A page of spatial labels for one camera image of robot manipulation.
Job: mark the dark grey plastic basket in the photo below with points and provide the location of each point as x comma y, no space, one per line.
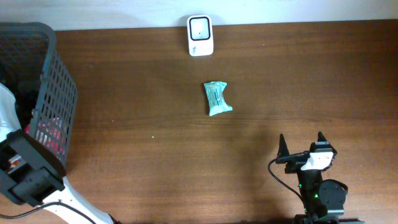
46,94

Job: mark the teal wet wipes pack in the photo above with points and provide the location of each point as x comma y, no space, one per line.
214,92

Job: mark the white barcode scanner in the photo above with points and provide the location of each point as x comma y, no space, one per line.
200,35

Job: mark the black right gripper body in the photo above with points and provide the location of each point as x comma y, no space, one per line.
295,167

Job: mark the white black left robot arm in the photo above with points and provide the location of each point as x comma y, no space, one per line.
31,174

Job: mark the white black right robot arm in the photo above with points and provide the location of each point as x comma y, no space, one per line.
323,199

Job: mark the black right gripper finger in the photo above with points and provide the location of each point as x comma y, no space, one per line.
283,149
322,144

